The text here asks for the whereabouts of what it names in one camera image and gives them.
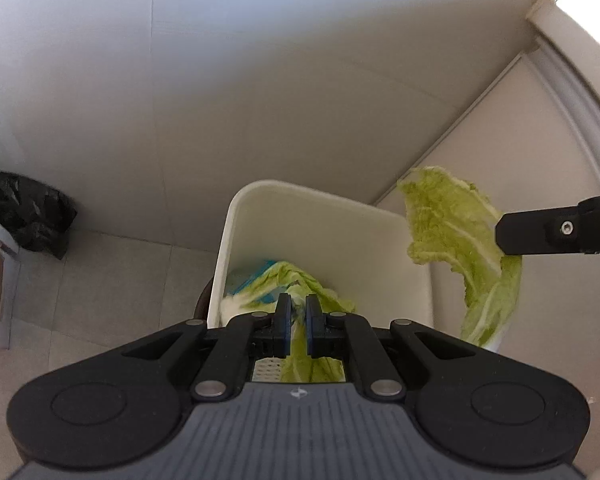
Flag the napa cabbage leaf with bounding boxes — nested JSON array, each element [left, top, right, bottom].
[[222, 260, 358, 386], [397, 166, 523, 348]]

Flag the black garbage bag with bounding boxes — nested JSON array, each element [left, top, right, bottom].
[[0, 171, 78, 261]]

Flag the white trash bin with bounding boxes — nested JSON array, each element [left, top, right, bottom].
[[207, 180, 436, 361]]

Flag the blue packet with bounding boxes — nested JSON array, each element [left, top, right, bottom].
[[227, 259, 281, 306]]

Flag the white backsplash strip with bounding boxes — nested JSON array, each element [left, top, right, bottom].
[[525, 0, 600, 181]]

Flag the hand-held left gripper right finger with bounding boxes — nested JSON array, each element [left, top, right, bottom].
[[305, 294, 481, 402]]

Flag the beige kitchen cabinet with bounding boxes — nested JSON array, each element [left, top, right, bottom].
[[370, 50, 600, 401]]

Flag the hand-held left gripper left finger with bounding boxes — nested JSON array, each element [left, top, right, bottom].
[[122, 292, 293, 402]]

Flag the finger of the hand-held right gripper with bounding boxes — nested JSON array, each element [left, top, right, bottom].
[[495, 194, 600, 257]]

